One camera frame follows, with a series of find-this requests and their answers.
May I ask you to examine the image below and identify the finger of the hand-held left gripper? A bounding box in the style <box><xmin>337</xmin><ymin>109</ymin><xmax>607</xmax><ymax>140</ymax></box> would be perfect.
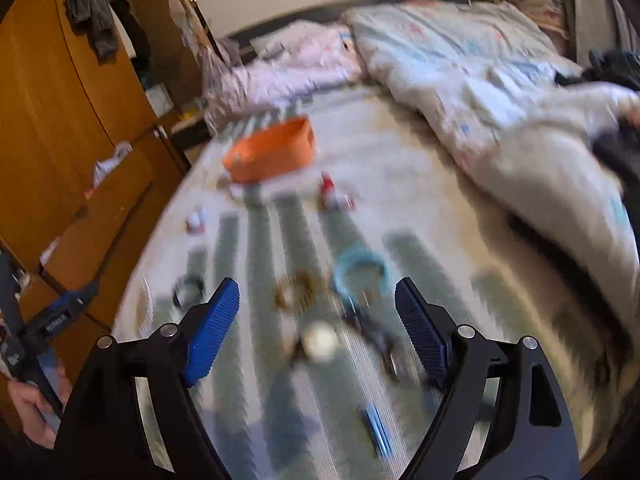
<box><xmin>47</xmin><ymin>280</ymin><xmax>101</xmax><ymax>323</ymax></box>

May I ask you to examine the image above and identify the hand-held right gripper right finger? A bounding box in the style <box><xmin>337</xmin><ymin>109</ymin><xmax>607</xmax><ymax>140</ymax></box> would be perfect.
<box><xmin>394</xmin><ymin>277</ymin><xmax>583</xmax><ymax>480</ymax></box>

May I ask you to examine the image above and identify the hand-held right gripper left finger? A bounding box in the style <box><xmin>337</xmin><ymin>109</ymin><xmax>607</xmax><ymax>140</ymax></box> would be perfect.
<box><xmin>54</xmin><ymin>277</ymin><xmax>241</xmax><ymax>480</ymax></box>

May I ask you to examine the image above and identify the black bead bracelet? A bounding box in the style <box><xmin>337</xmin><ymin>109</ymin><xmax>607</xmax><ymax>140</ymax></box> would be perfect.
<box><xmin>172</xmin><ymin>276</ymin><xmax>206</xmax><ymax>308</ymax></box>

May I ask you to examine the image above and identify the orange storage box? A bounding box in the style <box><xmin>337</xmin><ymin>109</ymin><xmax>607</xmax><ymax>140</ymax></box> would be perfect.
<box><xmin>221</xmin><ymin>116</ymin><xmax>317</xmax><ymax>183</ymax></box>

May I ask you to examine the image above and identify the person's left hand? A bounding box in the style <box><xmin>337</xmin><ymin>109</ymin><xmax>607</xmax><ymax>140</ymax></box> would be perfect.
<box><xmin>7</xmin><ymin>364</ymin><xmax>72</xmax><ymax>450</ymax></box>

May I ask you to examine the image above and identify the blue pen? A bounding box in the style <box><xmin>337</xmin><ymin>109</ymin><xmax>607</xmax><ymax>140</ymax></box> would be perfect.
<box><xmin>362</xmin><ymin>402</ymin><xmax>396</xmax><ymax>461</ymax></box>

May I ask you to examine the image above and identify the leaf pattern bedspread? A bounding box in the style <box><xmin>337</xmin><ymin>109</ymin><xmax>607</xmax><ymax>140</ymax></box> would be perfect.
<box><xmin>112</xmin><ymin>85</ymin><xmax>631</xmax><ymax>480</ymax></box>

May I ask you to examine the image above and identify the white plastic bag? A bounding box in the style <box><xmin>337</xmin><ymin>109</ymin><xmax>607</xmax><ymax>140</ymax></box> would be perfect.
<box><xmin>91</xmin><ymin>141</ymin><xmax>133</xmax><ymax>188</ymax></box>

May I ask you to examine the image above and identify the wooden wardrobe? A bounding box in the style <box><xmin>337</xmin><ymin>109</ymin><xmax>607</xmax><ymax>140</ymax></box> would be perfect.
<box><xmin>0</xmin><ymin>0</ymin><xmax>221</xmax><ymax>391</ymax></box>

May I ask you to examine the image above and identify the dark and beige nightstand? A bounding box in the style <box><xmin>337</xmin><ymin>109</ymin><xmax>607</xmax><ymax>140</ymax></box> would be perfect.
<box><xmin>170</xmin><ymin>110</ymin><xmax>211</xmax><ymax>153</ymax></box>

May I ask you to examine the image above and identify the small white box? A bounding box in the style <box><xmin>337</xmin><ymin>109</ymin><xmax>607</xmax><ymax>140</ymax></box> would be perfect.
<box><xmin>145</xmin><ymin>82</ymin><xmax>173</xmax><ymax>116</ymax></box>

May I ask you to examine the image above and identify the clear plastic bag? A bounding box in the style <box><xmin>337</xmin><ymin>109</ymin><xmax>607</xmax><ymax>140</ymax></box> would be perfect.
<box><xmin>200</xmin><ymin>35</ymin><xmax>241</xmax><ymax>131</ymax></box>

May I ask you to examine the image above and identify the pale floral duvet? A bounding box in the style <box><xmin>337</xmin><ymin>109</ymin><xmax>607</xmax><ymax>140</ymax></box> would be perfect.
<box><xmin>342</xmin><ymin>0</ymin><xmax>640</xmax><ymax>326</ymax></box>

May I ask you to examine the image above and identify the black hanging cloth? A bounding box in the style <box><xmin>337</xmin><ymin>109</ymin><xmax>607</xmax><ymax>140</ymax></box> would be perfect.
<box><xmin>109</xmin><ymin>0</ymin><xmax>151</xmax><ymax>73</ymax></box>

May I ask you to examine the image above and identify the pink blanket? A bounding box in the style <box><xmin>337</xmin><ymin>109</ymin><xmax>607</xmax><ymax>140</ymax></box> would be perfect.
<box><xmin>205</xmin><ymin>20</ymin><xmax>368</xmax><ymax>131</ymax></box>

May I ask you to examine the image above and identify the grey hanging cloth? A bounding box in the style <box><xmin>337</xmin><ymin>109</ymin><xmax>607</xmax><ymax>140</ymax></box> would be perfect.
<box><xmin>66</xmin><ymin>0</ymin><xmax>121</xmax><ymax>58</ymax></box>

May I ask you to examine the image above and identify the dark clothing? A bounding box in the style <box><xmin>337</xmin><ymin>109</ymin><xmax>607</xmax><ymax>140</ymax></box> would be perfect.
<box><xmin>555</xmin><ymin>50</ymin><xmax>640</xmax><ymax>196</ymax></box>

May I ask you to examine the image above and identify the dark bed headboard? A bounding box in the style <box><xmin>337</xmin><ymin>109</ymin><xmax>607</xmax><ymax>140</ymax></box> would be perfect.
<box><xmin>225</xmin><ymin>0</ymin><xmax>501</xmax><ymax>43</ymax></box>

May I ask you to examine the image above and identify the floral pillow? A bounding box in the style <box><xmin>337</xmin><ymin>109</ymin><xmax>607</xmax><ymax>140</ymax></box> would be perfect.
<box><xmin>495</xmin><ymin>0</ymin><xmax>568</xmax><ymax>36</ymax></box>

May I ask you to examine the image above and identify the gold spiral hair tie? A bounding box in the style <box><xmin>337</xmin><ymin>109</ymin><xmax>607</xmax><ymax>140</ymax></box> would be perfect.
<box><xmin>274</xmin><ymin>272</ymin><xmax>321</xmax><ymax>311</ymax></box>

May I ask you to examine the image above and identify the light blue bracelet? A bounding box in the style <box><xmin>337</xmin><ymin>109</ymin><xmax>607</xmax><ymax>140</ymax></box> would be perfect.
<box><xmin>332</xmin><ymin>249</ymin><xmax>391</xmax><ymax>311</ymax></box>

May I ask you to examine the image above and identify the red white keychain figure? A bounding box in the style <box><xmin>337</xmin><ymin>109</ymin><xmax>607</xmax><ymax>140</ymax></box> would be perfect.
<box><xmin>290</xmin><ymin>322</ymin><xmax>341</xmax><ymax>366</ymax></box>

